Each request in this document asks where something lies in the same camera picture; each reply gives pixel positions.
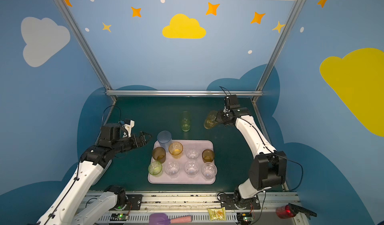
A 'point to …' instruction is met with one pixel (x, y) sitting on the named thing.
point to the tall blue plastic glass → (164, 138)
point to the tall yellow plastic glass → (210, 121)
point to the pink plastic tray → (182, 178)
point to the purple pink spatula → (162, 219)
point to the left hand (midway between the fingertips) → (148, 138)
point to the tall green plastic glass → (186, 121)
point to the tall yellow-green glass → (155, 168)
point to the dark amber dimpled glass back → (159, 154)
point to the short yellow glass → (175, 149)
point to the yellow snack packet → (218, 214)
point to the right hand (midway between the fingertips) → (220, 116)
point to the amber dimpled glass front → (208, 155)
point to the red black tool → (290, 210)
